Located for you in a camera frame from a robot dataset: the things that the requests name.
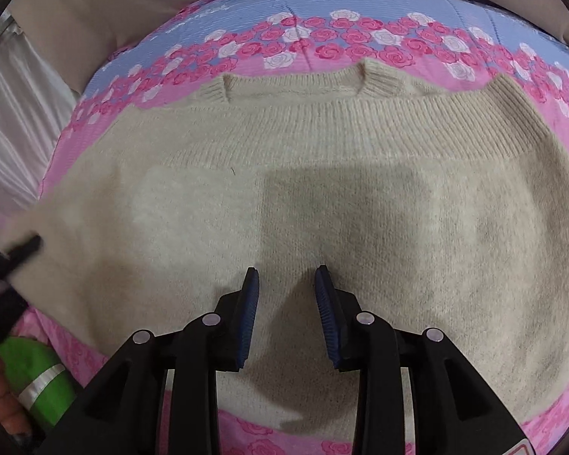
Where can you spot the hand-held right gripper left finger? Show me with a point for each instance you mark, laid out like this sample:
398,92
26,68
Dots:
249,320

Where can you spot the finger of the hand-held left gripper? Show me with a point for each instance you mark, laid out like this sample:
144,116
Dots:
26,245

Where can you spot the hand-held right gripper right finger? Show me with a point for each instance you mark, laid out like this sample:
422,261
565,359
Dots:
327,320

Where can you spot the beige sweater with black hearts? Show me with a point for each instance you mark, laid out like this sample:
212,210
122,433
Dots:
360,199

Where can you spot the person's left hand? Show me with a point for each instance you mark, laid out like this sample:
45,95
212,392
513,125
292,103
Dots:
2,396

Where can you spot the green garment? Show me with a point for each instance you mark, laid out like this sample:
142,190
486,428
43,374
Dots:
28,369

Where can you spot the white satin curtain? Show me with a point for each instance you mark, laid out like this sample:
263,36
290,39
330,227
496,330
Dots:
19,118

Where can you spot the pink floral bedsheet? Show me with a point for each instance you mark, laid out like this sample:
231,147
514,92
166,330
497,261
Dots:
360,14

